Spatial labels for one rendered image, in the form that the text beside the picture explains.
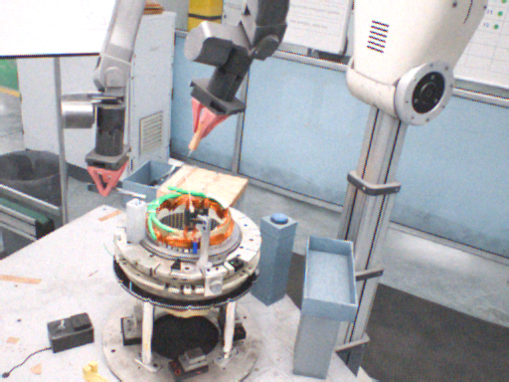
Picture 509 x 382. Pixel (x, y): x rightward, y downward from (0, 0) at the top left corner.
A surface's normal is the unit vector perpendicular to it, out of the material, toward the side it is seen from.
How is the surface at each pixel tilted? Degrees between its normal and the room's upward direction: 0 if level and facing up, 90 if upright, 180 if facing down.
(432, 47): 109
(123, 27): 65
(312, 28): 90
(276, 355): 0
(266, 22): 124
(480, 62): 90
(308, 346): 90
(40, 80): 90
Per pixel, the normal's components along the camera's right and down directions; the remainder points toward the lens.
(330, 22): -0.44, 0.36
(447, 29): 0.38, 0.71
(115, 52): 0.41, 0.12
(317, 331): -0.12, 0.44
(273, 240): -0.72, 0.24
